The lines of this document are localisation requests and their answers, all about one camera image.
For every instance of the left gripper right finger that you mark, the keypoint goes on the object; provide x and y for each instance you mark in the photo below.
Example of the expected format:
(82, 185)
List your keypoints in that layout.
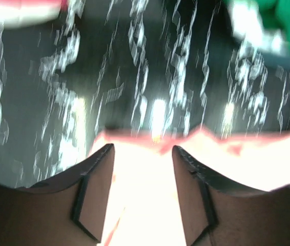
(216, 210)

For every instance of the green t shirt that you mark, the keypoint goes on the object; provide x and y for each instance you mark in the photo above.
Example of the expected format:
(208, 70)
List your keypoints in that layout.
(280, 23)

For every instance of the salmon orange t shirt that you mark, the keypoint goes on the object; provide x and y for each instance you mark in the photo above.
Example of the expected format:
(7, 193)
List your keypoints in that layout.
(143, 207)

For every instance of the white t shirt in basket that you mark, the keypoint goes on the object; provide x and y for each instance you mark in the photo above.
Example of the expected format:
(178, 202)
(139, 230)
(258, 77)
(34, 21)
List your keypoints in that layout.
(248, 25)

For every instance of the folded white t shirt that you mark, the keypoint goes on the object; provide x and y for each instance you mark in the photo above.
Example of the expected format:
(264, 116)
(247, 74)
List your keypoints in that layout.
(15, 14)

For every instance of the folded red t shirt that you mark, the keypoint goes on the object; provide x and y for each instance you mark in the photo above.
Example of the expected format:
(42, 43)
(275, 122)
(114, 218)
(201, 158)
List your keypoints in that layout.
(64, 4)

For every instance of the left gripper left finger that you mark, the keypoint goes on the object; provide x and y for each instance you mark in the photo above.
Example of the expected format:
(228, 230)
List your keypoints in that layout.
(66, 209)

